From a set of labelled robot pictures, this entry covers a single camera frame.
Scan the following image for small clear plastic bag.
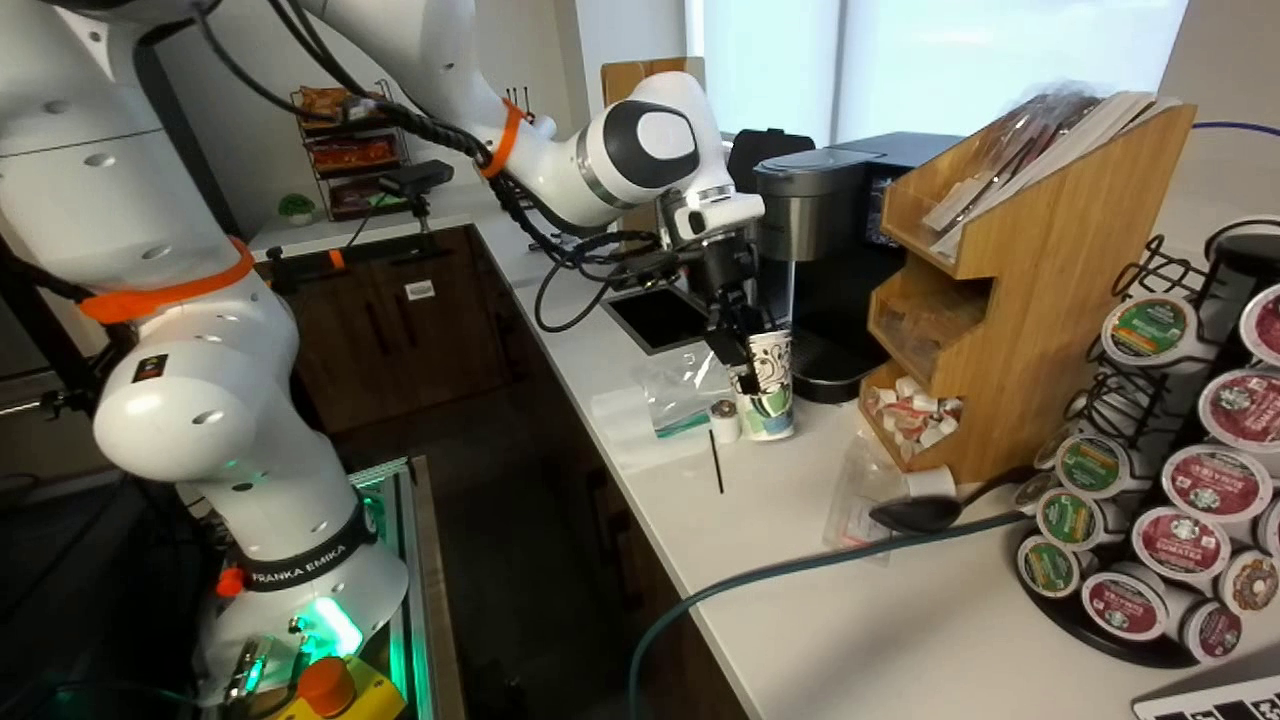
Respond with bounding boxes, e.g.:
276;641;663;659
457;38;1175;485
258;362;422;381
819;427;941;553

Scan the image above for black camera on tripod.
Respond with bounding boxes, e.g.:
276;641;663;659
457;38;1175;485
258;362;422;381
375;158;461;232

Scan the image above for black grey coffee machine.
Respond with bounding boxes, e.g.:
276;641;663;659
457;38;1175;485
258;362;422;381
751;130;968;407

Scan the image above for black wire pod carousel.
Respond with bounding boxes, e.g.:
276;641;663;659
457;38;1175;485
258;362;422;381
1011;215;1280;672

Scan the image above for brown lid coffee pod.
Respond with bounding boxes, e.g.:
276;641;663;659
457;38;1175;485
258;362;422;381
1217;548;1280;620

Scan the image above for dark green cable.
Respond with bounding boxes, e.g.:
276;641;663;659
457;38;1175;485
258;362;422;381
621;512;1030;720

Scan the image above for green lid coffee pod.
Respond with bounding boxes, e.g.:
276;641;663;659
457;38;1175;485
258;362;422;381
1011;534;1087;600
1057;432;1137;505
1101;294;1201;374
1034;488;1111;553

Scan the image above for red lid coffee pod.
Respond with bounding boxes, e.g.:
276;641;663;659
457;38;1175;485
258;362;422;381
1197;370;1280;456
1180;598;1246;669
1236;281;1280;374
1127;505;1230;594
1075;566;1175;643
1156;440;1273;534

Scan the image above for bamboo wooden condiment organizer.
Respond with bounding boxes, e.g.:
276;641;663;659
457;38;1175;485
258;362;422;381
856;93;1201;492

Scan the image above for wire snack rack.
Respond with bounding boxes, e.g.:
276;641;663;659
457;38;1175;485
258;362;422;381
289;80;408;223

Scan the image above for patterned paper coffee cup stack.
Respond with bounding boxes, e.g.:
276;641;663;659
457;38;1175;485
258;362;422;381
731;324;798;447

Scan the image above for orange forearm strap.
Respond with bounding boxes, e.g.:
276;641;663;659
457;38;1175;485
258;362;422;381
477;95;527;185

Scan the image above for loose coffee pod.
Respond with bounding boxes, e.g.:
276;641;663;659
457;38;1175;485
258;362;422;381
706;395;742;447

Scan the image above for thin black stir stick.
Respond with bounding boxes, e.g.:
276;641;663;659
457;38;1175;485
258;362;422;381
705;424;731;501

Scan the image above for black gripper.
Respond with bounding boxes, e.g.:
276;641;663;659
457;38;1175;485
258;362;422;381
677;237;790;375

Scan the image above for black plastic spoon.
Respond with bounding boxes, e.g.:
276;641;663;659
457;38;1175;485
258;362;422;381
867;477;1024;542

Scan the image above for foil tea packets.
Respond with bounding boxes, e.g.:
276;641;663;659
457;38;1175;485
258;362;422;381
919;80;1161;240

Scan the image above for small green white item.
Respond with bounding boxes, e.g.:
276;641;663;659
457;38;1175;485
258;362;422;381
271;188;323;230

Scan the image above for dark wood base cabinet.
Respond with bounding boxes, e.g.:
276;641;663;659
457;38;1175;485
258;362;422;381
256;220;751;720

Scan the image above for wide orange arm strap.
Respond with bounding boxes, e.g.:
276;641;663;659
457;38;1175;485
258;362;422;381
77;240;258;327

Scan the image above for bright window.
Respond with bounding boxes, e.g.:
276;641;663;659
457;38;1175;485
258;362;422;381
682;0;1192;149

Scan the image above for clear zip bag green seal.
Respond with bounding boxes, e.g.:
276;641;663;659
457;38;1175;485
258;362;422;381
634;348;731;443

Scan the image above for green lit robot base stand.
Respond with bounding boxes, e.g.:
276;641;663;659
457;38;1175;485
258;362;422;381
194;452;468;720

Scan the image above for yellow emergency stop button box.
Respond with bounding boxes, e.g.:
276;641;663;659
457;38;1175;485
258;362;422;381
271;651;408;720

